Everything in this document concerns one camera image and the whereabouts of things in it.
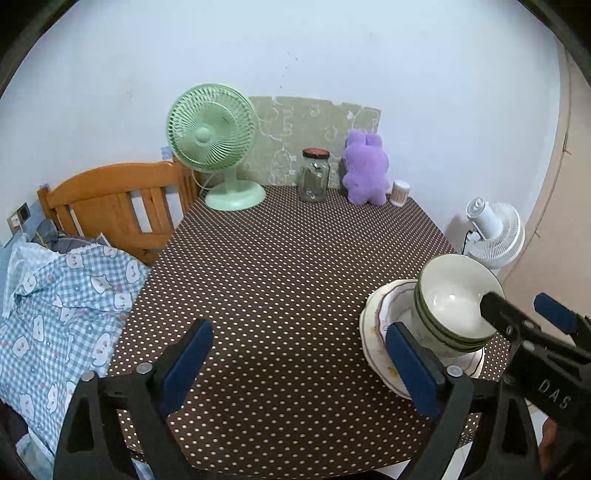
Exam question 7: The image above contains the wooden headboard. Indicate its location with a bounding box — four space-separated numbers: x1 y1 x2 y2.
37 161 201 266

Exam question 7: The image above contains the purple plush toy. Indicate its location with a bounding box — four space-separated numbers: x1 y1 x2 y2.
341 130 391 206

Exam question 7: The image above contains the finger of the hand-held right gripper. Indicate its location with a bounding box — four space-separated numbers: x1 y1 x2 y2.
533 293 591 344
479 291 591 367

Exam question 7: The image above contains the dark grey cloth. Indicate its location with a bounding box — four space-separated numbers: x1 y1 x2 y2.
28 217 109 254

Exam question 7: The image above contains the yellow floral plate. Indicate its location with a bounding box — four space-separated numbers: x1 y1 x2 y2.
359 279 486 401
365 281 485 388

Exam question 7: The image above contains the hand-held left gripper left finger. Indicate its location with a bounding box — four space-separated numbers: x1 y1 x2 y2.
53 318 214 480

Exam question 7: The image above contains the grey-green ceramic bowl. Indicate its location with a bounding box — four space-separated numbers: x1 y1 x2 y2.
414 284 502 349
396 288 495 358
418 254 506 344

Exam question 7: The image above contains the blue checked blanket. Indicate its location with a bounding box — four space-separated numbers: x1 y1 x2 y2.
0 237 153 480

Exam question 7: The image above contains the white fan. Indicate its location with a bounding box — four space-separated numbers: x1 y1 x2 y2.
463 198 526 270

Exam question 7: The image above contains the beige door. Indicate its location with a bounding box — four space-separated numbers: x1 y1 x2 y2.
494 46 591 324

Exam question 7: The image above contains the glass jar with red lid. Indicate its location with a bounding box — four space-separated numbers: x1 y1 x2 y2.
298 148 330 203

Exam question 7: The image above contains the green desk fan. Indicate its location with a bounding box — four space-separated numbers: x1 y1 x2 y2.
166 83 267 212

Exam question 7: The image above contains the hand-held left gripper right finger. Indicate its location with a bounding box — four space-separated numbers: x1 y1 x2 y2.
386 322 541 480

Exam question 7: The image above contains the brown polka dot tablecloth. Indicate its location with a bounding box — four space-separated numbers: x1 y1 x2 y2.
108 185 513 476

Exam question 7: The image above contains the green patterned board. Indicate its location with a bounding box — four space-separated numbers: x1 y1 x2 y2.
245 96 382 188

